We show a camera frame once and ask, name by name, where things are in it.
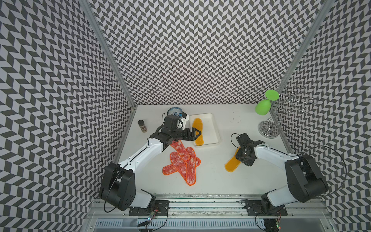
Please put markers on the blue white porcelain bowl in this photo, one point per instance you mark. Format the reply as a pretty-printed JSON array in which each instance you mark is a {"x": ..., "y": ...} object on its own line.
[{"x": 176, "y": 111}]

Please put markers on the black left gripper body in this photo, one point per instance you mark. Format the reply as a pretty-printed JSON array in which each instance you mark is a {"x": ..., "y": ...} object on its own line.
[{"x": 178, "y": 133}]

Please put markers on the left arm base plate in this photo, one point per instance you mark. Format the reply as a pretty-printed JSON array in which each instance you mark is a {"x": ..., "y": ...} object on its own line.
[{"x": 160, "y": 206}]

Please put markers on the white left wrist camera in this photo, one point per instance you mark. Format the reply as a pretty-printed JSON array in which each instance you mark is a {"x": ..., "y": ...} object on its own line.
[{"x": 183, "y": 118}]

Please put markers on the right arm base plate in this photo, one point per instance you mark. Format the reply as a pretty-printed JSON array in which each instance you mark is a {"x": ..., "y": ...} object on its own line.
[{"x": 264, "y": 208}]

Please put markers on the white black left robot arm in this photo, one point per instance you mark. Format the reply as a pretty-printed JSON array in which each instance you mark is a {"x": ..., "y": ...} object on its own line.
[{"x": 118, "y": 186}]

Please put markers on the chrome wire glass rack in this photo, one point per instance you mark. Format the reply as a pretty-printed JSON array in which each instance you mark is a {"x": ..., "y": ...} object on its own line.
[{"x": 287, "y": 103}]

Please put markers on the green plastic wine glass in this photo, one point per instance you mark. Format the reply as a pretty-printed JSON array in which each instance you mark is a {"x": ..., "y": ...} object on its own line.
[{"x": 264, "y": 106}]

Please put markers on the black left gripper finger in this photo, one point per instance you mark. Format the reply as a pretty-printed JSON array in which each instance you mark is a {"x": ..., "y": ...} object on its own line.
[
  {"x": 199, "y": 137},
  {"x": 197, "y": 132}
]

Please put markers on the small brown spice jar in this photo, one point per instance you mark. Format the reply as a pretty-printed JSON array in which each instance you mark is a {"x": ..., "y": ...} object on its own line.
[{"x": 142, "y": 125}]

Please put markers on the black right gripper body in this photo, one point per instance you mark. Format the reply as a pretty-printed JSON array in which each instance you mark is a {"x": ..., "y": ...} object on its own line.
[{"x": 248, "y": 159}]

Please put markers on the aluminium front rail frame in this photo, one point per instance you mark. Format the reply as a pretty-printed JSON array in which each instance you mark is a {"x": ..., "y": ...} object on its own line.
[{"x": 209, "y": 213}]

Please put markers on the white rectangular storage tray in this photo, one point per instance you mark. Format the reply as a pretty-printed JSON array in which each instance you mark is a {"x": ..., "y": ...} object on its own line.
[{"x": 210, "y": 131}]

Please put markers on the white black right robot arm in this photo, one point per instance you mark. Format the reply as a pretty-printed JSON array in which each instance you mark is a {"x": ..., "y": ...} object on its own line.
[{"x": 304, "y": 178}]

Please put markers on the red orange-edged insole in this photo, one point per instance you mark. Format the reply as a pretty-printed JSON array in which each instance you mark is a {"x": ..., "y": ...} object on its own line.
[
  {"x": 178, "y": 164},
  {"x": 169, "y": 169},
  {"x": 181, "y": 150},
  {"x": 191, "y": 167}
]

